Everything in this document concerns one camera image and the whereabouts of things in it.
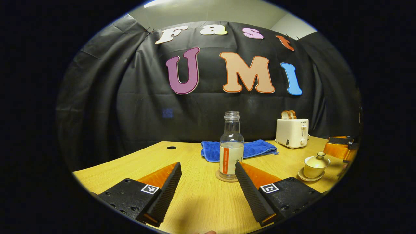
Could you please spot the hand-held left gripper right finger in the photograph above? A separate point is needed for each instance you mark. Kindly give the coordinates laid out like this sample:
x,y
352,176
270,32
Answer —
x,y
250,195

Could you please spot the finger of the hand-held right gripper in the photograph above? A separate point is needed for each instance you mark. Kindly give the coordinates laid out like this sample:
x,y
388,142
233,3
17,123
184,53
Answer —
x,y
339,140
336,150

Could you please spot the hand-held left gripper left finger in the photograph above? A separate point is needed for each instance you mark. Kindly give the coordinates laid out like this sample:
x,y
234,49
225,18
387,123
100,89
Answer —
x,y
167,191

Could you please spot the cream teacup lid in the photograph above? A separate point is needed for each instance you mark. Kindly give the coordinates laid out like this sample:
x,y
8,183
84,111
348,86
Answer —
x,y
317,161

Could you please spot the round brown coaster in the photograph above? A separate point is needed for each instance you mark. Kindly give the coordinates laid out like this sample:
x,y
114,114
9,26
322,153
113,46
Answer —
x,y
226,180

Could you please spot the cream teacup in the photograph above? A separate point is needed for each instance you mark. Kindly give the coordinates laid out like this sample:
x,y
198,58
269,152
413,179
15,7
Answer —
x,y
313,172

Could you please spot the clear water bottle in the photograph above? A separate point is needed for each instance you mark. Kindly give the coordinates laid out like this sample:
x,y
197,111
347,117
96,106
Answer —
x,y
231,152

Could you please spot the cream saucer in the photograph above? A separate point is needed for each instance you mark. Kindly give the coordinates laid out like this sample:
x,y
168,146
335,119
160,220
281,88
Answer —
x,y
304,178

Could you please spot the blue towel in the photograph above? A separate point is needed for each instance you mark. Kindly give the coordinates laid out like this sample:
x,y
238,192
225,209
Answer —
x,y
256,148

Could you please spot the cream toaster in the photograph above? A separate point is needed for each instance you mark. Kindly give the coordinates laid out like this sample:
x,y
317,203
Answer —
x,y
291,133

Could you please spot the toast slice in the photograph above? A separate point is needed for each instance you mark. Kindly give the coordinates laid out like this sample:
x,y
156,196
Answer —
x,y
285,115
293,114

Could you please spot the black backdrop cloth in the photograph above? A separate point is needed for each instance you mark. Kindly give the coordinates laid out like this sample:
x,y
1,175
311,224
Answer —
x,y
146,107

